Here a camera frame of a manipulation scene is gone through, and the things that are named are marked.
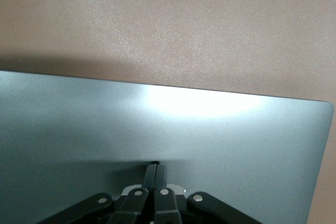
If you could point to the silver laptop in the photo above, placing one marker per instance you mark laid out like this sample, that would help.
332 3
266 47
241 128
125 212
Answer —
78 129

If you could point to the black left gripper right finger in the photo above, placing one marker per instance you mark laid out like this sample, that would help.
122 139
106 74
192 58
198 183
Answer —
165 205

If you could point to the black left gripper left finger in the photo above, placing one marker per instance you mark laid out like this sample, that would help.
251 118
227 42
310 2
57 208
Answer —
126 205

